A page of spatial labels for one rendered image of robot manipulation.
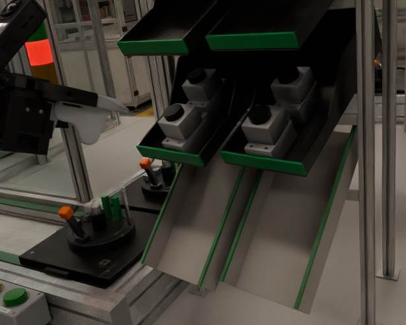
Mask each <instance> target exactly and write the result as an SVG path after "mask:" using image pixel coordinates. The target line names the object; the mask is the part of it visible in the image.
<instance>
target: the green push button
mask: <svg viewBox="0 0 406 325"><path fill-rule="evenodd" d="M27 296H28V294H27V292H26V290H25V289H24V288H14V289H12V290H10V291H8V292H6V293H5V295H4V296H3V302H4V304H5V305H6V306H15V305H17V304H20V303H22V302H23V301H24V300H25V299H26V298H27Z"/></svg>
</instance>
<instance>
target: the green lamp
mask: <svg viewBox="0 0 406 325"><path fill-rule="evenodd" d="M47 38H48V35H47V32H46V27H45V23H44V21H43V22H42V24H41V25H40V27H39V29H38V30H37V31H36V32H35V33H34V34H33V35H31V36H30V38H29V39H28V40H27V42H26V43H28V42H34V41H42V40H45V39H47Z"/></svg>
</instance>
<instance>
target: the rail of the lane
mask: <svg viewBox="0 0 406 325"><path fill-rule="evenodd" d="M44 272H45V273H42V272H39V271H35V270H31V269H28V268H24V267H20V266H16V265H13V264H9V263H6V262H1V261H0V280H2V281H5V282H9V283H12V284H16V285H18V286H22V287H25V288H29V289H31V290H35V291H40V292H42V293H44V294H45V297H46V301H47V304H48V308H49V310H50V315H51V318H52V319H51V321H50V322H49V323H48V324H46V325H133V323H132V319H131V313H130V308H129V305H128V300H127V296H126V295H123V294H121V293H116V292H113V291H109V290H105V289H102V288H98V287H95V286H90V285H87V284H83V283H80V282H75V281H72V278H71V276H70V273H69V272H67V271H62V270H58V269H55V268H50V267H46V268H45V269H44Z"/></svg>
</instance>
